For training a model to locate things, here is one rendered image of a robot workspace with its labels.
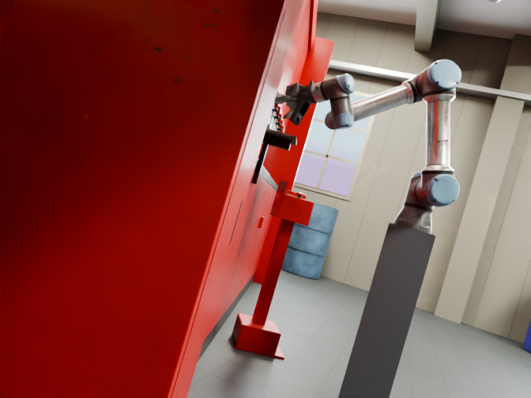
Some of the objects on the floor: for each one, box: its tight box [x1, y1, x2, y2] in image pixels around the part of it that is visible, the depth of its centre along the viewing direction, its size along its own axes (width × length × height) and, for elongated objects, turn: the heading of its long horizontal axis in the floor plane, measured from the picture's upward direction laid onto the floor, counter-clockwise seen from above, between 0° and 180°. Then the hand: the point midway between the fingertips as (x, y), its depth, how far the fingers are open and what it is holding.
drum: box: [281, 200, 339, 280], centre depth 553 cm, size 58×58×90 cm
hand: (272, 110), depth 182 cm, fingers open, 14 cm apart
